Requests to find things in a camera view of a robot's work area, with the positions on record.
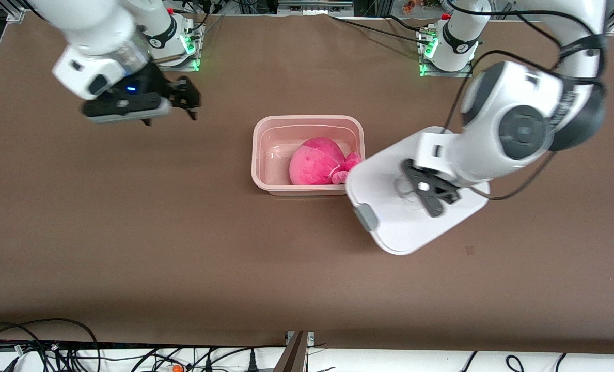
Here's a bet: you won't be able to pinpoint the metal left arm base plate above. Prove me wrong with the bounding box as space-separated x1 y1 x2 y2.
418 26 474 78

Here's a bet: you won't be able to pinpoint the black looping floor cable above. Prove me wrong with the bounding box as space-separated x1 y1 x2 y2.
0 318 101 372

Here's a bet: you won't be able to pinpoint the grey metal equipment frame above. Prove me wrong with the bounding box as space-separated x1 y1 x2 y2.
277 0 355 16

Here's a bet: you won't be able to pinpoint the black cable across table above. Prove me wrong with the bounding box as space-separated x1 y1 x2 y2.
329 14 434 44

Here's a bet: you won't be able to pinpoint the pink translucent plastic box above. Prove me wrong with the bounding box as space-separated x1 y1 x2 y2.
251 115 367 197

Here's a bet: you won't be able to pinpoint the aluminium profile beam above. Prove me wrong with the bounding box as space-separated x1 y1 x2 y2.
273 331 315 372

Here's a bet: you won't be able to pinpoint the pink plush toy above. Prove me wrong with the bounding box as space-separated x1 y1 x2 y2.
289 137 361 185

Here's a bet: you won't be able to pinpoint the white box lid grey clips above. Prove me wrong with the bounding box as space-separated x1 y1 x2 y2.
345 127 491 256

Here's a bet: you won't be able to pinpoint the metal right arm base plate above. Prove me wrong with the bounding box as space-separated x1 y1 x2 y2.
147 21 205 72

